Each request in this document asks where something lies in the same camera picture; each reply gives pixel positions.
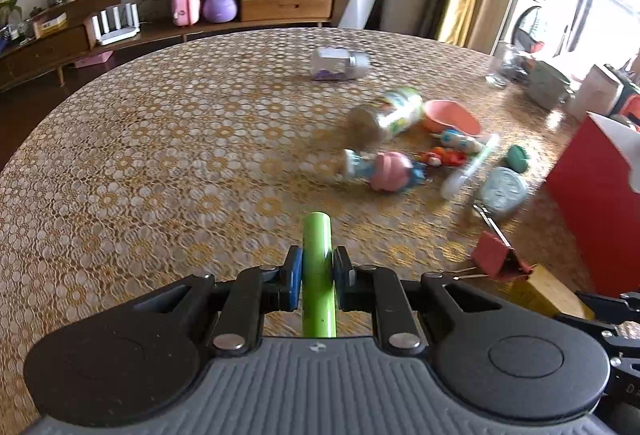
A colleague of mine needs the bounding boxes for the green cylindrical tube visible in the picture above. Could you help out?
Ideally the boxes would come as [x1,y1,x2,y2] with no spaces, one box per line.
[302,212,336,337]

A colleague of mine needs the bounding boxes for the yellow small box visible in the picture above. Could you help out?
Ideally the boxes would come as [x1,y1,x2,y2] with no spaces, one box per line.
[475,265,594,320]

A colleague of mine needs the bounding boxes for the pink pig toy bottle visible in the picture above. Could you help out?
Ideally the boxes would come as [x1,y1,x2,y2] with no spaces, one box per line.
[341,149,426,194]

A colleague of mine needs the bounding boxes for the red binder clip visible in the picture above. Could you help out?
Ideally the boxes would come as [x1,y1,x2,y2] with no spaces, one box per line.
[445,201,534,281]

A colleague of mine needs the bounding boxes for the grey correction tape dispenser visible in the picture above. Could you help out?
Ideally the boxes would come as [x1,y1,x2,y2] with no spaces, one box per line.
[480,166,528,219]

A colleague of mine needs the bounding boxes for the green-lid seasoning jar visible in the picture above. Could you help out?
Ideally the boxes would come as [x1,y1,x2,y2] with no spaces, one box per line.
[346,88,423,150]

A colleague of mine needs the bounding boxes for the green white marker pen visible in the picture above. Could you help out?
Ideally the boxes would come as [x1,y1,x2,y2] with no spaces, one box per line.
[439,134,500,200]

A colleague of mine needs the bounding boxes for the red white cardboard box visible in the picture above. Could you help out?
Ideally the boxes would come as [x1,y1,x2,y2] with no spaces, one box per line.
[546,114,640,296]

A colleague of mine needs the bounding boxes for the patterned lace tablecloth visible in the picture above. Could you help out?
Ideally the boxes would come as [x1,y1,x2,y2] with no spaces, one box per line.
[1,28,591,434]

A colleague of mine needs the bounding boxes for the white blue cat figurine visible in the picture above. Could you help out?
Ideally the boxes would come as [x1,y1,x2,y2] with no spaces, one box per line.
[439,129,485,155]

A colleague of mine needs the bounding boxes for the pink heart-shaped bowl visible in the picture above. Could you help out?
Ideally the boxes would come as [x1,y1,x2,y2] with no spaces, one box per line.
[422,99,482,136]

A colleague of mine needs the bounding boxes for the teal egg pencil sharpener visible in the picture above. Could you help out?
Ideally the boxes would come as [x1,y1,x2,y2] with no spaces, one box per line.
[506,145,529,174]

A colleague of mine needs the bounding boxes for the orange green tissue box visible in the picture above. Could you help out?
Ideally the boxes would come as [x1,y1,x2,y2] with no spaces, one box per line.
[605,64,639,129]

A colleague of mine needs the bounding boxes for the silver-lid clear jar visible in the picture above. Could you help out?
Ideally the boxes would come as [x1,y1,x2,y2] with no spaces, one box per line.
[311,47,371,81]

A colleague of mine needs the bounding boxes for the green ceramic mug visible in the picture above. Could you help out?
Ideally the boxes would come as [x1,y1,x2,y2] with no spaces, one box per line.
[525,60,574,110]

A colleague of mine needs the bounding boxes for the clear drinking glass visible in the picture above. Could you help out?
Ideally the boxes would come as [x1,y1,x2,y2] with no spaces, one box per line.
[485,42,515,88]

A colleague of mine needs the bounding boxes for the purple kettlebell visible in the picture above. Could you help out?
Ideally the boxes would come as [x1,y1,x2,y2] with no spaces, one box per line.
[202,0,238,24]

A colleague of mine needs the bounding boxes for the white wifi router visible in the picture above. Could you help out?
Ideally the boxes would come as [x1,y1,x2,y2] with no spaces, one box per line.
[91,3,140,46]

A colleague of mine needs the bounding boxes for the pink toy bag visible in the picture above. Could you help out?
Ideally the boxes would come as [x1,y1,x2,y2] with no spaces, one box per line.
[171,0,201,27]

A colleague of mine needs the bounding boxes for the wooden tv cabinet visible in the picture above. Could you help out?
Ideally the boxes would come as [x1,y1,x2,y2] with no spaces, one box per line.
[1,0,334,91]

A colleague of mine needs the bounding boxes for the red figurine keychain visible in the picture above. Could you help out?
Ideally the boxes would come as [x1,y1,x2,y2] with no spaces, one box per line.
[418,147,468,168]

